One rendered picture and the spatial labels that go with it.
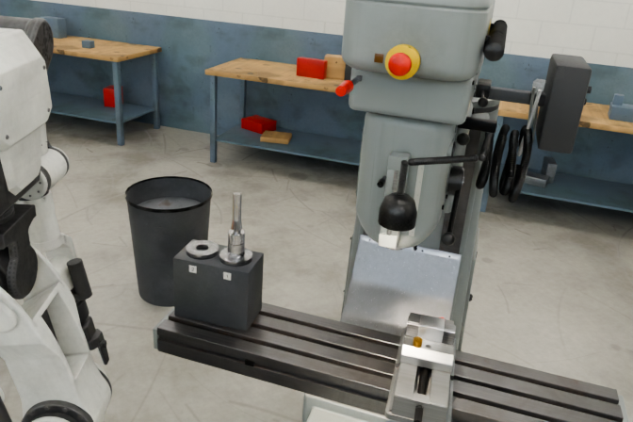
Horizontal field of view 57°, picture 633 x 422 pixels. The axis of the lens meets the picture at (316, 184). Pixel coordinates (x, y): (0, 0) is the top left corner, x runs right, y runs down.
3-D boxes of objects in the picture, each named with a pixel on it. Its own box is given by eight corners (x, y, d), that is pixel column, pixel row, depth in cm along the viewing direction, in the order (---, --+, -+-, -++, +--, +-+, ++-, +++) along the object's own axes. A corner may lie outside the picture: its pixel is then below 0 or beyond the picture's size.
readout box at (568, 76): (576, 155, 140) (598, 69, 132) (537, 150, 142) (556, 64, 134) (569, 134, 158) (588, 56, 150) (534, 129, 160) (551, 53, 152)
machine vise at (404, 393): (449, 433, 130) (457, 395, 126) (383, 417, 133) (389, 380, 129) (455, 342, 162) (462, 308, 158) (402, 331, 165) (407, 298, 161)
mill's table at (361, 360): (634, 487, 130) (643, 461, 127) (150, 349, 162) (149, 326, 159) (618, 415, 150) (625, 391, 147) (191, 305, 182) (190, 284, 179)
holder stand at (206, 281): (247, 332, 159) (248, 268, 152) (173, 316, 164) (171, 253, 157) (262, 308, 170) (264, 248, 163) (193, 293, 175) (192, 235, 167)
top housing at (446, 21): (476, 87, 101) (492, -9, 95) (332, 69, 108) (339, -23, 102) (487, 51, 143) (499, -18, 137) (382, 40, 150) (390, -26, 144)
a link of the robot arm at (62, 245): (40, 295, 133) (24, 243, 128) (56, 274, 141) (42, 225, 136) (67, 294, 133) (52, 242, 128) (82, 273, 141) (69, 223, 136)
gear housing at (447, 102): (465, 128, 113) (474, 77, 110) (346, 110, 120) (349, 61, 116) (476, 93, 143) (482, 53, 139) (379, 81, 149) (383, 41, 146)
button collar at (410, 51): (416, 82, 102) (421, 47, 100) (382, 77, 103) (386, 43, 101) (417, 79, 104) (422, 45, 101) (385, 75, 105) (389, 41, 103)
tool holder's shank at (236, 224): (230, 229, 157) (231, 190, 153) (242, 229, 158) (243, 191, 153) (230, 234, 154) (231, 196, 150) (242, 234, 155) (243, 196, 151)
